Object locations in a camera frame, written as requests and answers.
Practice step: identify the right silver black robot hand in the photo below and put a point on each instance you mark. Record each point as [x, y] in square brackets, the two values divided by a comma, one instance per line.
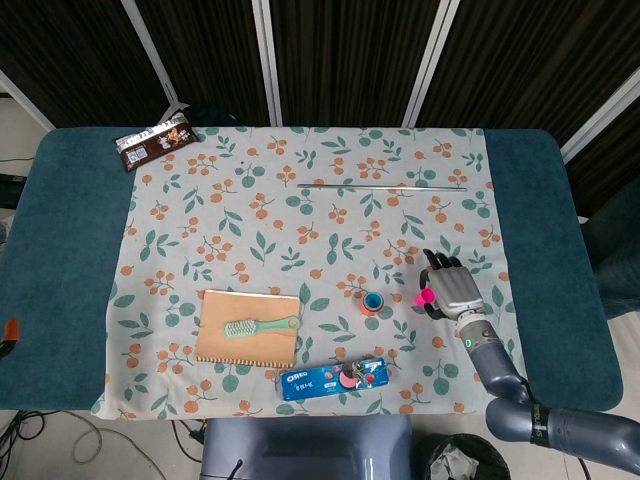
[457, 290]

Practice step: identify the small pink plastic cup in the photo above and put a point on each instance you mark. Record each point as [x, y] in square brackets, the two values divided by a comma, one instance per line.
[425, 297]

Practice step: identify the light blue plastic cup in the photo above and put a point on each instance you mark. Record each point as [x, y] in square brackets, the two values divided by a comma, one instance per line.
[373, 300]

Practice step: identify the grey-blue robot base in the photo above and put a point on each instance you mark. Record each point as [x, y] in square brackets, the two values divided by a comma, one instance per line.
[305, 450]

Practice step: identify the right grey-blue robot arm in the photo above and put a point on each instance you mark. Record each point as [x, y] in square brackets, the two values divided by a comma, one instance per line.
[500, 370]

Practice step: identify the large orange plastic cup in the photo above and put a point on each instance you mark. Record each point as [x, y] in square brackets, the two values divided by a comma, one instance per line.
[372, 313]

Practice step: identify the thin metal rod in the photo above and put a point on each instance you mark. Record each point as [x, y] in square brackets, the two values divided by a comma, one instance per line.
[380, 187]

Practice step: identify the dark teal upholstered chair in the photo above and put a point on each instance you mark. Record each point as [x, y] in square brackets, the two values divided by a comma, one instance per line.
[617, 240]

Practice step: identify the trash bin with black bag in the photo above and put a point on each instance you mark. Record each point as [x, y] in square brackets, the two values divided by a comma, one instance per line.
[460, 460]

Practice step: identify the blue Oreo cookie box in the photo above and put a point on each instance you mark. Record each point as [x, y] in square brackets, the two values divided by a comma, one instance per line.
[305, 382]

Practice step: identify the kraft spiral notebook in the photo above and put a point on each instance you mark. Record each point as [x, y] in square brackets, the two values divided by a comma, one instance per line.
[240, 305]

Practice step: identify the green scrubbing brush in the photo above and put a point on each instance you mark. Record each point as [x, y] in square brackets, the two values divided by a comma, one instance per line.
[240, 330]

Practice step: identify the floral leaf print tablecloth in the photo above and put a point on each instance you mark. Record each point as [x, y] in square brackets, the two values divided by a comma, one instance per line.
[250, 210]

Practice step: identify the black folding screen white frames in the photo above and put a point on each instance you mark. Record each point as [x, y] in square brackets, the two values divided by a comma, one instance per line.
[350, 50]

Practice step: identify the brown snack packet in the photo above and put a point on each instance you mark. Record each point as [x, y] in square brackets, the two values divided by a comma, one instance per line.
[150, 145]

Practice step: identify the teal fabric table cover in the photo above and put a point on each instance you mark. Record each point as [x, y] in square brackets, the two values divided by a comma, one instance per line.
[65, 250]

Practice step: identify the black box device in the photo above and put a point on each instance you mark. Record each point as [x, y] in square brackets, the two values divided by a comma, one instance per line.
[10, 192]

